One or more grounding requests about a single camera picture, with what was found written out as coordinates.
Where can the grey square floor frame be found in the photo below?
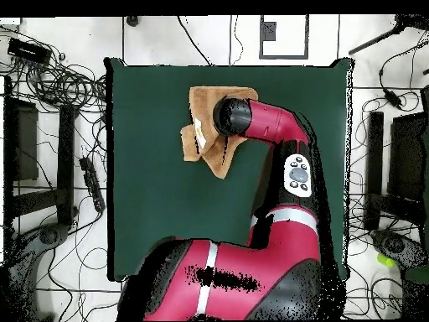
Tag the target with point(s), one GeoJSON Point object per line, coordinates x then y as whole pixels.
{"type": "Point", "coordinates": [261, 40]}

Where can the dark grey stand base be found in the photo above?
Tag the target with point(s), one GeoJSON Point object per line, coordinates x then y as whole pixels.
{"type": "Point", "coordinates": [50, 234]}
{"type": "Point", "coordinates": [395, 245]}

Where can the tan terry towel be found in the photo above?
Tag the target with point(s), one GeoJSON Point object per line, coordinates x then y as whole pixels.
{"type": "Point", "coordinates": [204, 107]}

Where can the black network switch box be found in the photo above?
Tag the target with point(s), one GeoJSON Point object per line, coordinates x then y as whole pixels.
{"type": "Point", "coordinates": [28, 51]}

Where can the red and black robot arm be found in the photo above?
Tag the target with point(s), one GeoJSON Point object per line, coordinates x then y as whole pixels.
{"type": "Point", "coordinates": [268, 261]}

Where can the black metal stand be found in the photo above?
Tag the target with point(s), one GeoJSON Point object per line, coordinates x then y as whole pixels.
{"type": "Point", "coordinates": [375, 161]}
{"type": "Point", "coordinates": [65, 161]}

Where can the black power adapter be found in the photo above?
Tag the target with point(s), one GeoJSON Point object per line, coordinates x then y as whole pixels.
{"type": "Point", "coordinates": [392, 99]}

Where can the small bright green object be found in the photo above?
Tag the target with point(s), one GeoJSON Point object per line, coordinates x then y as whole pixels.
{"type": "Point", "coordinates": [385, 260]}

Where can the black power strip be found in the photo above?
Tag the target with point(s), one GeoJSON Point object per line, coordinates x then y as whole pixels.
{"type": "Point", "coordinates": [92, 184]}

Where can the black tripod pole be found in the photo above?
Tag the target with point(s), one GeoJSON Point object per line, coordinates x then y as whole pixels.
{"type": "Point", "coordinates": [375, 41]}

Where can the dark green table cloth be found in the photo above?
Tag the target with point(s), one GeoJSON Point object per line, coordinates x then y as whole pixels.
{"type": "Point", "coordinates": [150, 201]}

